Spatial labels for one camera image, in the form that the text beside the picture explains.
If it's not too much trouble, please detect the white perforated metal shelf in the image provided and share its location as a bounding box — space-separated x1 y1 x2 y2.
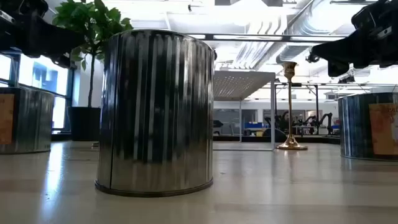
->
213 70 277 152

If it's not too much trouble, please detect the silver candle jar tan label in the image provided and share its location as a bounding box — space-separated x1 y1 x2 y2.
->
338 92 398 162

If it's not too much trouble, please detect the green leafy plant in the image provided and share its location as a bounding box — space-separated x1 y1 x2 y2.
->
51 0 134 109

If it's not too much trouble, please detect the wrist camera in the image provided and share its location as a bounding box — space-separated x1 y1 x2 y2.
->
351 0 398 30
0 0 50 19

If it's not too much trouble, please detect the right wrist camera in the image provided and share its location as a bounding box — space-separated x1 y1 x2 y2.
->
351 0 398 30

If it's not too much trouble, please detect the silver candle jar orange wax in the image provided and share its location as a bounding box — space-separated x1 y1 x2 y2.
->
0 86 55 156

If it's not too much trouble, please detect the dark framed window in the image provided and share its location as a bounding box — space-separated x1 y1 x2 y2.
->
0 52 75 131

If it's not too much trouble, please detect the black plant pot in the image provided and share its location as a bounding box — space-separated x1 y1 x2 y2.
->
67 106 102 142

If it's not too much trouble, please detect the silver candle jar picture label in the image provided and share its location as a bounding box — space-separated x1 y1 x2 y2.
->
95 29 216 198

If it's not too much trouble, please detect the tall brass candlestick holder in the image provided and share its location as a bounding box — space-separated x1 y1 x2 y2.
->
275 61 308 151

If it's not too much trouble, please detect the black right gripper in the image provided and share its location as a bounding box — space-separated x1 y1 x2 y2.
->
312 18 398 78

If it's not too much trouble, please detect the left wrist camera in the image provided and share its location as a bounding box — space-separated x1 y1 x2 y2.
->
0 0 50 19

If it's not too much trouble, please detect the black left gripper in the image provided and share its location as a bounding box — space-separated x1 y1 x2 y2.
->
0 15 86 68

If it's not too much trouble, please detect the dark overhead crossbar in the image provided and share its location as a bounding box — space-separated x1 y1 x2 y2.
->
186 32 348 44

